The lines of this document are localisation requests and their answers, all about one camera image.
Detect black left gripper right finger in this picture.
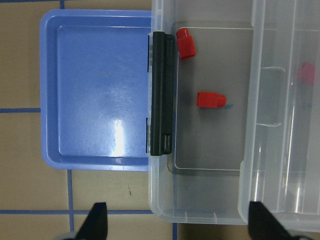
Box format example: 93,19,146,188
248,201,300,240

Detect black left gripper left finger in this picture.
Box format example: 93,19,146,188
75,202,108,240

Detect clear plastic box lid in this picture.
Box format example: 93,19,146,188
237,0,320,232

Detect red block box corner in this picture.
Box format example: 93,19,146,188
176,28,196,60

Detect clear plastic storage box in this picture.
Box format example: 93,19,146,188
147,0,254,225

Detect red block near latch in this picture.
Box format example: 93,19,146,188
196,91,227,109

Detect red block centre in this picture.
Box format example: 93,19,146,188
296,61,316,88

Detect blue plastic tray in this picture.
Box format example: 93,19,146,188
39,9,151,172

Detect black box latch handle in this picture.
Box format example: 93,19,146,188
149,31,176,156

